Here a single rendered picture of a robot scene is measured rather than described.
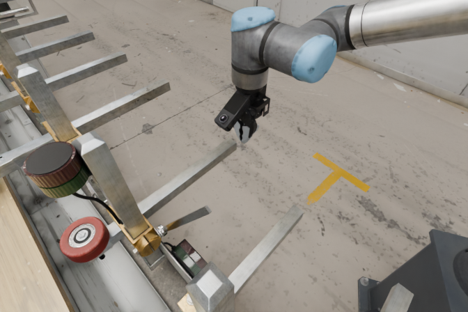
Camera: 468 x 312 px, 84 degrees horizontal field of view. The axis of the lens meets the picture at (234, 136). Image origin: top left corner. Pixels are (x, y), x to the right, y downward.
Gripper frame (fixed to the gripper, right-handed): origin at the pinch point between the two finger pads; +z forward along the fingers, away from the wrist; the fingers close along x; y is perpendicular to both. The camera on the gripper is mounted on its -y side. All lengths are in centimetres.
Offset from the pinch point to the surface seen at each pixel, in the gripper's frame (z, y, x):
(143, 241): -4.3, -37.6, -7.3
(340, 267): 83, 29, -43
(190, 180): -2.4, -20.7, -1.4
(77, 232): -7.6, -45.7, 1.4
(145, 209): -3.3, -33.3, -1.0
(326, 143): 83, 101, 6
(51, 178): -30, -43, -7
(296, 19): 61, 231, 126
